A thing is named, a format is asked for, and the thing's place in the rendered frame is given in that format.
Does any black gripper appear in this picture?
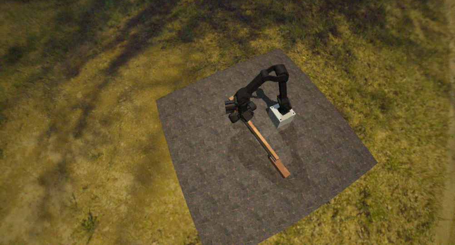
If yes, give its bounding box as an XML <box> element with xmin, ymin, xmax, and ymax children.
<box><xmin>229</xmin><ymin>101</ymin><xmax>257</xmax><ymax>123</ymax></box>

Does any long brown wooden rail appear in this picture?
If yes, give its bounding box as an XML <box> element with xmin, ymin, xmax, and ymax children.
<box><xmin>242</xmin><ymin>118</ymin><xmax>279</xmax><ymax>160</ymax></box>

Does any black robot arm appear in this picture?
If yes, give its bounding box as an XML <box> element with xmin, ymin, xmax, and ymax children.
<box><xmin>225</xmin><ymin>64</ymin><xmax>292</xmax><ymax>122</ymax></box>

